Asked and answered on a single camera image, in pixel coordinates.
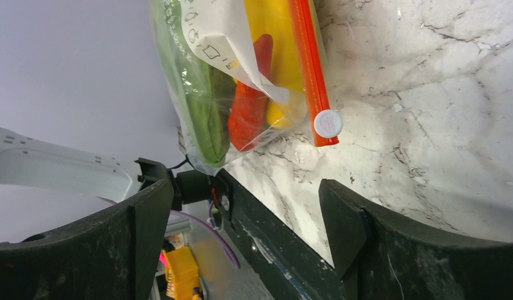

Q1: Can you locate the red fake pepper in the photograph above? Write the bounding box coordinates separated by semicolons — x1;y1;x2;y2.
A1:
227;34;274;152

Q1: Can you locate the yellow box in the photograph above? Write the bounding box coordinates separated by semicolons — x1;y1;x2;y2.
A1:
160;246;203;300

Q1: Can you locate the green fake leafy vegetable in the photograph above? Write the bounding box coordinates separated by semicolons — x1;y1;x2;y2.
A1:
151;1;236;171

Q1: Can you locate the clear zip top bag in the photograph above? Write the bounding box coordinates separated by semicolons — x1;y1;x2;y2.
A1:
149;0;344;176

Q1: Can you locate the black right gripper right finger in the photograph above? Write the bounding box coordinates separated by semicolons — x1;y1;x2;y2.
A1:
319;179;513;299

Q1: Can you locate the black mounting rail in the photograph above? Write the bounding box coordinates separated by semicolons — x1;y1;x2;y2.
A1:
214;171;346;299

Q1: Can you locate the yellow fake squash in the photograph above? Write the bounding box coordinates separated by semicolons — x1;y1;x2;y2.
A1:
244;1;307;129

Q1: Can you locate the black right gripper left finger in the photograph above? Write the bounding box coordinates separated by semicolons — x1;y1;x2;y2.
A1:
0;180;174;299

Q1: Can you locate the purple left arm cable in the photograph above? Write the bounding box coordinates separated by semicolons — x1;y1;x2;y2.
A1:
99;196;242;271

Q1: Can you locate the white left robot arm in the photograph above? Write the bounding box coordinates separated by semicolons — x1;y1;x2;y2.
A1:
0;128;142;203

